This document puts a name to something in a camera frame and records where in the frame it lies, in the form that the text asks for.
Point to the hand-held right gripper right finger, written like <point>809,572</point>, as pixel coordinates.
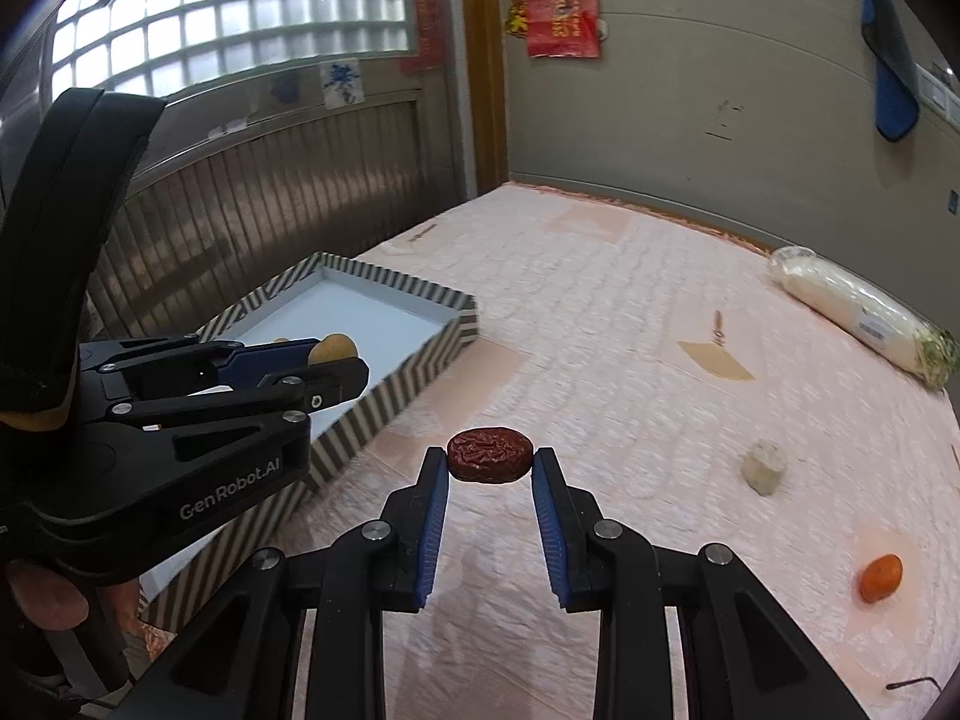
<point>551,532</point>

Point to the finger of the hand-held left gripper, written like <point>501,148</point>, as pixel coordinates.
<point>262,360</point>
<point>330,386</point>

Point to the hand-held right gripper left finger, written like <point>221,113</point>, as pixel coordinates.
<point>429,532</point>

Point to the small round tan fruit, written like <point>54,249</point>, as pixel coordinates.
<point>335,349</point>

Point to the striped cardboard box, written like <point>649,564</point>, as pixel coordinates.
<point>360,322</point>

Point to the large red jujube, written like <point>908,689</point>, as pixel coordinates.
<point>490,454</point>

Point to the person's left hand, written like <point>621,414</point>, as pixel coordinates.
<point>49,592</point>

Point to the slatted wooden panel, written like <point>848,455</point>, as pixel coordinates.
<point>247,195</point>

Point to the pink quilt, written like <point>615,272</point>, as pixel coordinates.
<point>637,360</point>

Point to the pale small sugarcane chunk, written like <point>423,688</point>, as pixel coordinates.
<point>765,469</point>

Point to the blue print paper sticker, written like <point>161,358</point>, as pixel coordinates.
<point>343,82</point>

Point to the small orange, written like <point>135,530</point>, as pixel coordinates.
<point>881,577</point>

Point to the glass block window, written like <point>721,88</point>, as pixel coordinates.
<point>240,7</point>

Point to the red paper strip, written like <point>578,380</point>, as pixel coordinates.
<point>427,22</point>

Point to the wrapped white radish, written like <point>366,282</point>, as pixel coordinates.
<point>862,315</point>

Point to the blue cloth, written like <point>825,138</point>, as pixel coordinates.
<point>892,82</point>

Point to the wooden door frame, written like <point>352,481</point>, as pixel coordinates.
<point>484,67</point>

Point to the gold wall ornament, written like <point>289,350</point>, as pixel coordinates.
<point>516,11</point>

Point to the red wall poster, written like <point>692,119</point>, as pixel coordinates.
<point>562,4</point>

